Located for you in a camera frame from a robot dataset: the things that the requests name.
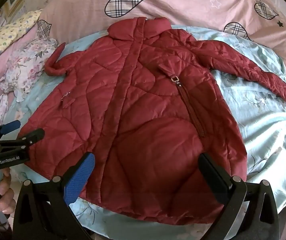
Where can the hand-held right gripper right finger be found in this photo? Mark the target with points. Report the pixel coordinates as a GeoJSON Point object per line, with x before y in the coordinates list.
{"type": "Point", "coordinates": [214, 177]}

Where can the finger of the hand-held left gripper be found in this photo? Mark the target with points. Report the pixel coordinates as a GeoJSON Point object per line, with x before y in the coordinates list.
{"type": "Point", "coordinates": [9, 126]}
{"type": "Point", "coordinates": [32, 135]}

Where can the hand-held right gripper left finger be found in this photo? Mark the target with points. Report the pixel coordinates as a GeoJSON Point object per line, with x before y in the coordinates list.
{"type": "Point", "coordinates": [81, 177]}

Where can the red quilted jacket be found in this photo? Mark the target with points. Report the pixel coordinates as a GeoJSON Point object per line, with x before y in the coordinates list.
{"type": "Point", "coordinates": [143, 110]}

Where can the white floral cloth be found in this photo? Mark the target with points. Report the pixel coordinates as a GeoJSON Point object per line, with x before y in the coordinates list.
{"type": "Point", "coordinates": [25, 65]}

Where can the yellow floral pillow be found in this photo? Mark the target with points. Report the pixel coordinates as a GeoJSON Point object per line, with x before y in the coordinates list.
{"type": "Point", "coordinates": [5, 35]}

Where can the pink quilt with plaid hearts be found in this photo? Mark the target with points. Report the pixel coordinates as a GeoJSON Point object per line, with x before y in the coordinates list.
{"type": "Point", "coordinates": [183, 2]}

